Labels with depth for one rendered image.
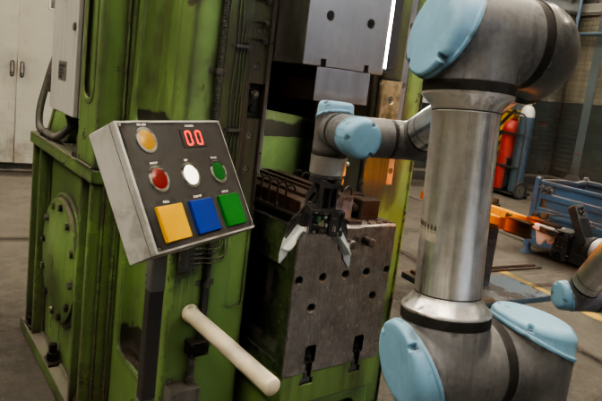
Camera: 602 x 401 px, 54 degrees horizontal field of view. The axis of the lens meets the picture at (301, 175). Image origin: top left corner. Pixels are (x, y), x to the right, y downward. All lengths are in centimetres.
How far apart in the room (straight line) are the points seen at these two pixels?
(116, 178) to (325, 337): 89
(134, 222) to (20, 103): 562
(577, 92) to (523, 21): 1033
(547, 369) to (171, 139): 86
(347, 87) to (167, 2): 63
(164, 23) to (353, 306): 106
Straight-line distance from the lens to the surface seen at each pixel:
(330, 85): 168
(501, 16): 75
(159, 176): 124
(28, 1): 676
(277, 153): 219
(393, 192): 214
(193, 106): 162
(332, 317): 182
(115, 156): 122
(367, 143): 106
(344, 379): 197
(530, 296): 209
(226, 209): 135
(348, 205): 180
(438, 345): 76
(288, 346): 176
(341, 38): 170
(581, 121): 1095
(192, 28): 163
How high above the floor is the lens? 132
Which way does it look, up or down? 9 degrees down
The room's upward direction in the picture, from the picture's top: 7 degrees clockwise
